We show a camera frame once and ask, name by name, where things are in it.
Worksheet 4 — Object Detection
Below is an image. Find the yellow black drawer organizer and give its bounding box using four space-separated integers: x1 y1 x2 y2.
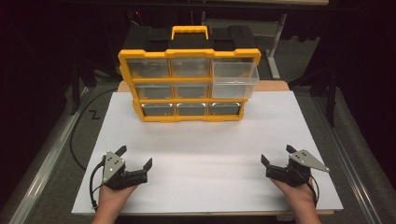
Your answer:
117 24 262 123

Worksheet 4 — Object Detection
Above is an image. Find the person's left hand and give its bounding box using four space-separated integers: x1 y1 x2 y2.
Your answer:
98 183 138 216

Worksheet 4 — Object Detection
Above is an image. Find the person's right hand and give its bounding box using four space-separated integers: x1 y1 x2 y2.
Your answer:
270 178 316 216

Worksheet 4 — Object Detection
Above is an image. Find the black stand leg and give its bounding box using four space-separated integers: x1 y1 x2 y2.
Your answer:
288 66 339 128
68 57 98 117

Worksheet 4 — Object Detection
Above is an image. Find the clear plastic drawer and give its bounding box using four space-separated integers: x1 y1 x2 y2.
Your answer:
211 61 261 100

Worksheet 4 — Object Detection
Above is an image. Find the set of closed clear drawers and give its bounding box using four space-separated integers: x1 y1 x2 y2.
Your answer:
126 57 243 118

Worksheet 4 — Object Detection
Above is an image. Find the metal floor rail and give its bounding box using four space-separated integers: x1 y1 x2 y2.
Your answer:
0 86 92 224
311 92 396 224

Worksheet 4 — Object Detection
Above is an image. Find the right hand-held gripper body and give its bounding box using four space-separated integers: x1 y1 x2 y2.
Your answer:
265 148 331 188

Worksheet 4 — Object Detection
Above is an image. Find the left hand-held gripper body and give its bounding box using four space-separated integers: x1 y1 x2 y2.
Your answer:
101 150 149 191

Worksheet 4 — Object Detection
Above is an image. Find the hand-held gripper black cable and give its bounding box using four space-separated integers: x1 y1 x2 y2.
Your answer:
89 156 107 212
306 175 320 208

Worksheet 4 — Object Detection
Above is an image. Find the long black floor cable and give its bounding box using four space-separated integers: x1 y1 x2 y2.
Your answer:
68 87 119 172

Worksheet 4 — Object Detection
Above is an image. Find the right hand-held gripper black cable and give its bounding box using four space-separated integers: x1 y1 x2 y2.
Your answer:
306 175 320 208

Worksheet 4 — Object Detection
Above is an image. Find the white board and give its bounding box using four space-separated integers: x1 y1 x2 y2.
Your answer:
71 91 345 216

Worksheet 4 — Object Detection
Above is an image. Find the left hand-held gripper black cable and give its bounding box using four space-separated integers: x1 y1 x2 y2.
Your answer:
89 156 107 212

